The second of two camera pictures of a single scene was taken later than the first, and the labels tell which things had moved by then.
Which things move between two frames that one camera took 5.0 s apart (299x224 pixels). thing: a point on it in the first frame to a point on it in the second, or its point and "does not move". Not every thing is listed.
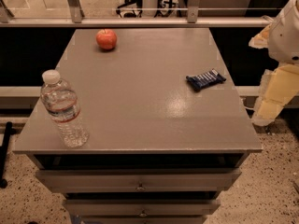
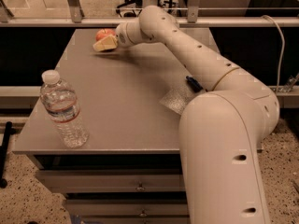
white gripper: (286, 37) to (121, 35)
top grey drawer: (139, 180) does not move
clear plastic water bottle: (64, 106) does not move
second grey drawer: (142, 207) does not move
